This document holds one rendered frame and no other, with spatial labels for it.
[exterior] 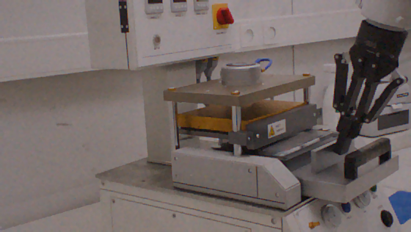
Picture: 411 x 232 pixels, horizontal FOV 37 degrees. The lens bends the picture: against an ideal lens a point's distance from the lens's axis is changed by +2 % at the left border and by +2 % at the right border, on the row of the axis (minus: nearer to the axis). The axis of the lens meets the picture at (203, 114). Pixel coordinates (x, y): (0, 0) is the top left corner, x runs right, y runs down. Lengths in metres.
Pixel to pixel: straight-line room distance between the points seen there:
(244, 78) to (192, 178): 0.22
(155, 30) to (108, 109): 0.54
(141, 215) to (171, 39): 0.36
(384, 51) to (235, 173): 0.32
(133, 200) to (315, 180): 0.39
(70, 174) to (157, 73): 0.49
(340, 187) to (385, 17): 0.28
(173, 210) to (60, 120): 0.56
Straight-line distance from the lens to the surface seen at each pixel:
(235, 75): 1.15
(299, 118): 1.19
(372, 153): 1.07
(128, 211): 1.24
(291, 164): 1.06
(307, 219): 1.03
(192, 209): 1.11
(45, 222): 1.59
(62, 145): 1.62
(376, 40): 1.01
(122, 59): 1.17
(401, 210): 1.55
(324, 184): 1.01
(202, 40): 1.29
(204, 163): 1.07
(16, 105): 1.56
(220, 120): 1.11
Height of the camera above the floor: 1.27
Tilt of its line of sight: 11 degrees down
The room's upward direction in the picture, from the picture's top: 3 degrees counter-clockwise
